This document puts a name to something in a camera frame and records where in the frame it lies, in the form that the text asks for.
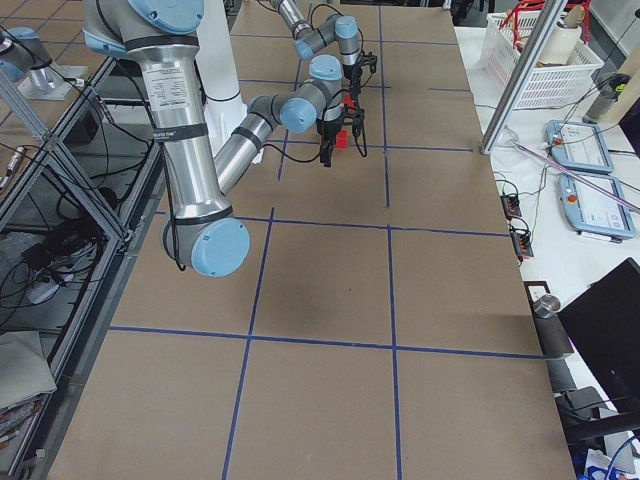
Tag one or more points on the small relay box upper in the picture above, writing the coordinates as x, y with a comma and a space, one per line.
511, 206

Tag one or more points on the metal cup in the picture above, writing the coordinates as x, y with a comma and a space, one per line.
546, 306

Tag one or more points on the aluminium frame post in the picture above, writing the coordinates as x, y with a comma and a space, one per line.
547, 18

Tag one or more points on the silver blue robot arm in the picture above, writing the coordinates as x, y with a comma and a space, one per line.
161, 37
320, 27

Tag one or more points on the teach pendant lower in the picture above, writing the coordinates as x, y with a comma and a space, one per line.
588, 210

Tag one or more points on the small relay box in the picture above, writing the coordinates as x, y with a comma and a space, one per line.
522, 244
511, 206

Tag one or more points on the black laptop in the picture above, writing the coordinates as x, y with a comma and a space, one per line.
603, 324

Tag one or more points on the white plastic basket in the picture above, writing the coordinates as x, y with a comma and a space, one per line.
563, 70

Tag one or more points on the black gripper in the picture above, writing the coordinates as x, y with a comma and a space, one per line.
354, 75
328, 130

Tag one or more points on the grey cloth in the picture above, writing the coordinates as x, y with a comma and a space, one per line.
25, 372

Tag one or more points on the teach pendant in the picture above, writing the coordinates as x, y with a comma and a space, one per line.
579, 146
588, 210

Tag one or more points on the teach pendant upper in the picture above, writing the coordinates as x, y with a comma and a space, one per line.
579, 146

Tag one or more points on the small relay box lower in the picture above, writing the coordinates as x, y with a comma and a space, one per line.
522, 244

